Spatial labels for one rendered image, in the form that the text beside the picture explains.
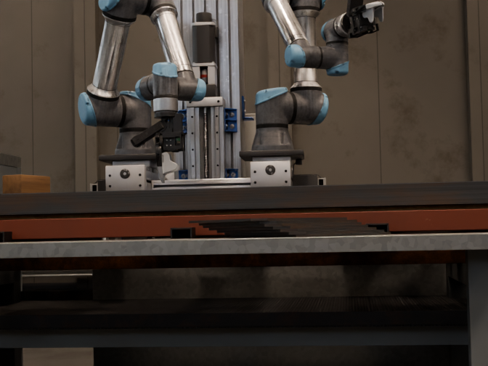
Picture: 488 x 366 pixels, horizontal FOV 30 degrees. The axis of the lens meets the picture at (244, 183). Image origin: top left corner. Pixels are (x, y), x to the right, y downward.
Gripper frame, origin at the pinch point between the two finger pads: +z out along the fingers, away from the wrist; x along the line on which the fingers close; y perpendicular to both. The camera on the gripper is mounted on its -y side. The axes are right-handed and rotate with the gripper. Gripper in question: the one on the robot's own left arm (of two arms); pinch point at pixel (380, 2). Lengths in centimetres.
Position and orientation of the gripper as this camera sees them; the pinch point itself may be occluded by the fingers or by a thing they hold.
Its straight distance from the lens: 288.8
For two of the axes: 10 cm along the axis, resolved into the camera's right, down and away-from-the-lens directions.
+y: 1.5, 9.9, 0.0
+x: -9.2, 1.4, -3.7
